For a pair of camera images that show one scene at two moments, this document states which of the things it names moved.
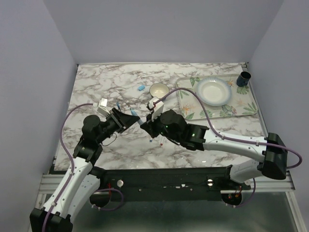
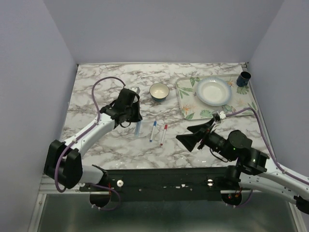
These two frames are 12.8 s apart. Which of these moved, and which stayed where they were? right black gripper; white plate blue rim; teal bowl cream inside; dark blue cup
Moved: right black gripper
Stayed: white plate blue rim; teal bowl cream inside; dark blue cup
